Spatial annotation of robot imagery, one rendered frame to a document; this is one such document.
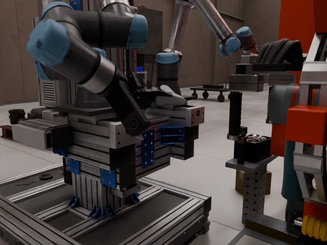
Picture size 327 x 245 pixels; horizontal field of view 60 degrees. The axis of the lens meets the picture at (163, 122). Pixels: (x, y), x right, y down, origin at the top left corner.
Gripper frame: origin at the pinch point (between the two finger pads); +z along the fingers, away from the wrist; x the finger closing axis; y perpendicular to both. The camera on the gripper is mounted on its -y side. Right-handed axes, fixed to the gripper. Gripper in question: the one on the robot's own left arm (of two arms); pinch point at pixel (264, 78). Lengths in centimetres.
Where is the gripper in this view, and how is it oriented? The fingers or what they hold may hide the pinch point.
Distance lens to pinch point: 184.2
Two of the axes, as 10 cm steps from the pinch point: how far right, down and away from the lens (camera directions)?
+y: -4.8, 6.9, -5.4
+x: 7.2, -0.4, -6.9
